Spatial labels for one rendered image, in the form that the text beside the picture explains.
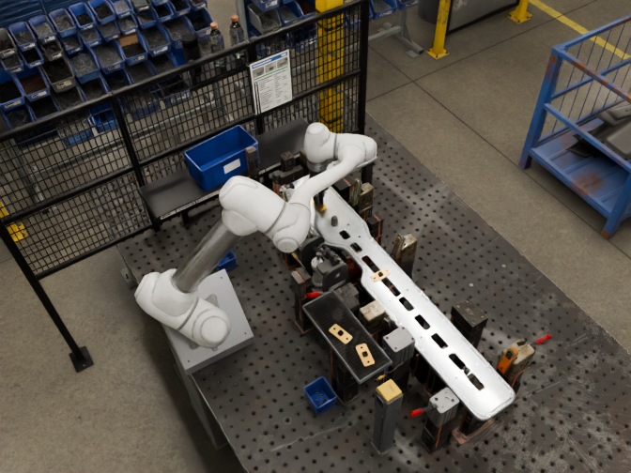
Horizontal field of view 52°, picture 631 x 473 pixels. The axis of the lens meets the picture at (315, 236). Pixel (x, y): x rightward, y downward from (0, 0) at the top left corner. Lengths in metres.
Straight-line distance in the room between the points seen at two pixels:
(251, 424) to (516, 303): 1.29
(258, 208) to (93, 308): 2.11
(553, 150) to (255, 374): 2.69
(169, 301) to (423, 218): 1.43
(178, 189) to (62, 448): 1.47
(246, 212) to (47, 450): 1.99
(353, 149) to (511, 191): 2.12
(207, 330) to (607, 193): 2.83
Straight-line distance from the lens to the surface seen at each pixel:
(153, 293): 2.50
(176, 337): 2.78
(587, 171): 4.57
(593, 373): 2.99
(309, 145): 2.63
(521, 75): 5.53
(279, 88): 3.17
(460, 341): 2.56
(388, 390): 2.25
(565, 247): 4.30
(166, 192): 3.06
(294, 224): 2.16
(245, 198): 2.12
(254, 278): 3.08
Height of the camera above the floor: 3.17
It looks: 50 degrees down
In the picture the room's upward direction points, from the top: 3 degrees counter-clockwise
